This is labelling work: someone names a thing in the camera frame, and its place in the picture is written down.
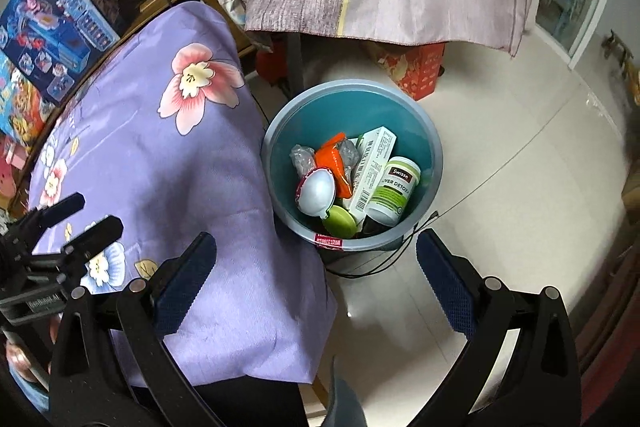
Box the red soda can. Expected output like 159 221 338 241
296 167 335 219

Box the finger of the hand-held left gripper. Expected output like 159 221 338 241
37 215 124 268
20 193 86 235

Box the white supplement bottle green label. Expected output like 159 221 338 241
364 156 422 228

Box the red patterned box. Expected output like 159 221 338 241
367 42 446 102

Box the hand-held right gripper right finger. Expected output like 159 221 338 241
405 229 581 427

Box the pink toy box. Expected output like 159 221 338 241
0 137 31 208

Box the grey metal table leg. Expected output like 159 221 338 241
287 32 307 98

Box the person's black clothing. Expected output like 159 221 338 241
130 357 311 427

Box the blue toy box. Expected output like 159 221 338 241
0 0 126 104

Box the long white green box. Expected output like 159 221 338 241
347 126 398 218

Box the person's blue jeans leg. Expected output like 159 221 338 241
325 362 371 427

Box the purple floral tablecloth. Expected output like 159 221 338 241
27 2 337 383

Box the brown wooden furniture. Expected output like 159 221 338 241
602 29 640 108

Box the black cable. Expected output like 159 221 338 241
322 207 442 280

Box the teal trash bin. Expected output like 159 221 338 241
261 79 445 253

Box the green round lid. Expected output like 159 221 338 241
321 206 358 238

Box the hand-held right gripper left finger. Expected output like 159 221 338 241
50 232 221 427

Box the orange foil wrapper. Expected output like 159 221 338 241
314 133 353 200

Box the clear plastic wrapper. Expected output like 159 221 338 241
290 144 318 180

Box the person's left hand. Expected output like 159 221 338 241
2 341 50 385

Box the colourful cartoon box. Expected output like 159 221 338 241
0 57 58 142

